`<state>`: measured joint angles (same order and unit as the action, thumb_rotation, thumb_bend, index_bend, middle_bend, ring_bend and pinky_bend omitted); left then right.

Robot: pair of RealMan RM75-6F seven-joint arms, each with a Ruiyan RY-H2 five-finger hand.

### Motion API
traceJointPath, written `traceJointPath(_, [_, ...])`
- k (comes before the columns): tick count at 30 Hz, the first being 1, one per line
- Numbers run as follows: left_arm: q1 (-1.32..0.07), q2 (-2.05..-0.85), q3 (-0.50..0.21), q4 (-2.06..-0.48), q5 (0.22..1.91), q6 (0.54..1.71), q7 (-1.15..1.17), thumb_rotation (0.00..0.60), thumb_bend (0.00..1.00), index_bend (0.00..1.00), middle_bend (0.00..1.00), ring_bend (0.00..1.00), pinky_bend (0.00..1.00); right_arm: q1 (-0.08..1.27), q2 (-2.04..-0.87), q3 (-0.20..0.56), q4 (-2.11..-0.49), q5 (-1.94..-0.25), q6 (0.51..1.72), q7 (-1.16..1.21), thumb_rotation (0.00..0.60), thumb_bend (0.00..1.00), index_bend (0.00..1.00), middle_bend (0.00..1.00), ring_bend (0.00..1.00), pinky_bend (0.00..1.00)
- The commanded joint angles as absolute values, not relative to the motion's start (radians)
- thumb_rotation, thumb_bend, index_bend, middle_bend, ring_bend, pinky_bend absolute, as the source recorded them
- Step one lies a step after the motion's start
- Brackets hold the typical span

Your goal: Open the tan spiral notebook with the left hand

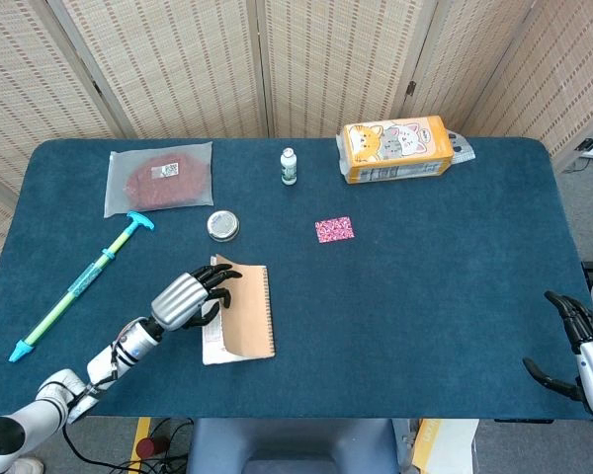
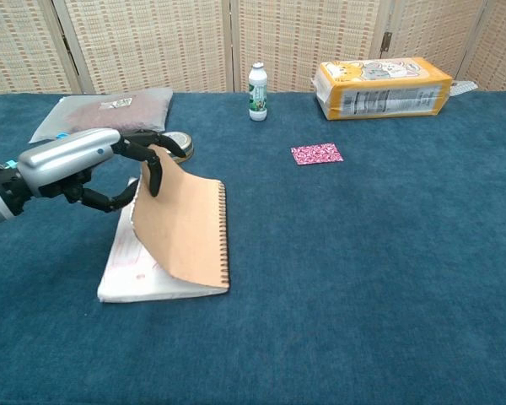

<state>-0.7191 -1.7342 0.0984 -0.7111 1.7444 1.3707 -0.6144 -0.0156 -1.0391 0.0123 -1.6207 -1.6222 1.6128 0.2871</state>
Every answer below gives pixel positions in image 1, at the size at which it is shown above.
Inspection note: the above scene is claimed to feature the yellow white box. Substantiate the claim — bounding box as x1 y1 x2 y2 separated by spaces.
408 418 479 474

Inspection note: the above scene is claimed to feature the black cable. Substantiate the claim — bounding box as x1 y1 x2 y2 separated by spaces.
61 418 195 474

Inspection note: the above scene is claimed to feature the green blue water squirter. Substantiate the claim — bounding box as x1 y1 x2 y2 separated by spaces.
7 210 156 364

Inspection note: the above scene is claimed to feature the woven folding screen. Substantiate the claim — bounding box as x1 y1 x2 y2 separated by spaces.
0 0 593 297

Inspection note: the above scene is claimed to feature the pink patterned card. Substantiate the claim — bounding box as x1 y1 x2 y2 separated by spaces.
314 215 356 245

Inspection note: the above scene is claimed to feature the tan spiral notebook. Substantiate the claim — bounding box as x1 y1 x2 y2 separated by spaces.
201 253 277 366

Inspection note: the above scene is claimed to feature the blue table cloth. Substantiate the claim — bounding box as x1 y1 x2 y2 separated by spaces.
0 136 593 421

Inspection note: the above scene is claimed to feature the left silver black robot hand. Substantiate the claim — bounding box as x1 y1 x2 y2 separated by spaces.
150 263 243 333

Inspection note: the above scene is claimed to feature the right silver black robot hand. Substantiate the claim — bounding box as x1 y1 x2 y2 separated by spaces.
522 290 593 422

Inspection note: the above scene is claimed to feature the small white bottle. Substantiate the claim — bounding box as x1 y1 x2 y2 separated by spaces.
280 146 297 187

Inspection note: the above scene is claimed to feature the round silver tin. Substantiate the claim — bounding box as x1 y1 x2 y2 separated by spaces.
207 209 240 243

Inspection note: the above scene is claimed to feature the red round button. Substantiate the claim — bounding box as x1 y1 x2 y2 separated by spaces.
136 435 167 457

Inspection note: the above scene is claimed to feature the orange cat tissue pack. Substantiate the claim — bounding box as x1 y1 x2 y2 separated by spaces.
335 115 457 186

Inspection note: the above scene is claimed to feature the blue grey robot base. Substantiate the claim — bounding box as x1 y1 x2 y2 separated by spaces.
185 418 401 474

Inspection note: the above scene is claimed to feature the grey patterned packet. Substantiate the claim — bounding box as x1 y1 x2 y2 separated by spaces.
447 130 477 166

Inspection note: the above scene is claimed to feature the frosted bag with red cloth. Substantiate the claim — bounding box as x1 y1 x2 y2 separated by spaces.
103 141 214 218

